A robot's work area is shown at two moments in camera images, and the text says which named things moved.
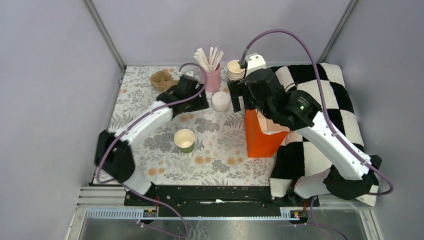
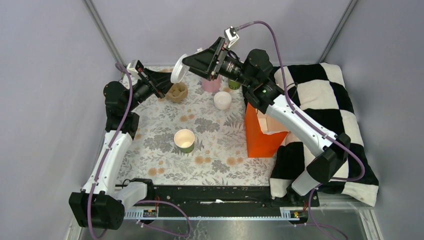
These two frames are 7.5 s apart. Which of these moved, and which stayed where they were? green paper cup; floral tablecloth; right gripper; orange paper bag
Moved: right gripper
Stayed: green paper cup; orange paper bag; floral tablecloth
